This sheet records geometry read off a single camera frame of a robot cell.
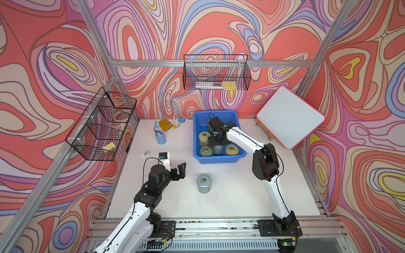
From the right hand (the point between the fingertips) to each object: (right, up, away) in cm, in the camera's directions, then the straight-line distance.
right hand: (218, 145), depth 99 cm
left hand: (-22, -8, -18) cm, 30 cm away
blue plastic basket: (-12, +17, +13) cm, 25 cm away
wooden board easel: (+34, +10, +10) cm, 37 cm away
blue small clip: (-27, +18, +21) cm, 38 cm away
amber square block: (-38, +14, +17) cm, 44 cm away
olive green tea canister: (-10, +5, -2) cm, 11 cm away
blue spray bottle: (-38, +6, +2) cm, 38 cm away
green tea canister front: (-8, -2, -8) cm, 11 cm away
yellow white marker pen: (-31, +15, +17) cm, 39 cm away
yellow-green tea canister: (+7, -2, -8) cm, 11 cm away
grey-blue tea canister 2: (-1, -2, -4) cm, 5 cm away
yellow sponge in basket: (-53, +2, -27) cm, 60 cm away
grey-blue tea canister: (-9, -18, -18) cm, 27 cm away
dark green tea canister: (-6, +10, -15) cm, 19 cm away
